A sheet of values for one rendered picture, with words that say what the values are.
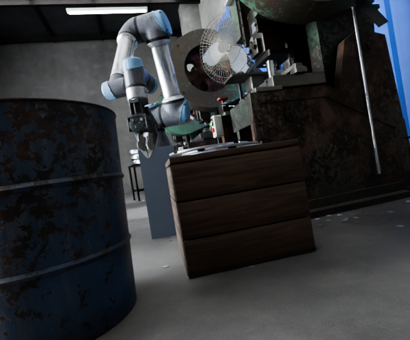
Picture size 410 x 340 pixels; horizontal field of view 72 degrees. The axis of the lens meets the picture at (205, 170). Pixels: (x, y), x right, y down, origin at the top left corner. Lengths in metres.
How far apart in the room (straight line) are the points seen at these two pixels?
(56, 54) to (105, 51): 1.23
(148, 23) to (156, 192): 0.79
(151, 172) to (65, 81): 7.40
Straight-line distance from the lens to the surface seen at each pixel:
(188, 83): 3.01
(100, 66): 8.73
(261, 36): 1.76
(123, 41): 1.45
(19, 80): 9.00
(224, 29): 2.67
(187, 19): 7.54
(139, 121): 1.04
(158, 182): 1.44
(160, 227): 1.46
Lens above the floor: 0.30
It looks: level
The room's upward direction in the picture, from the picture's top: 9 degrees counter-clockwise
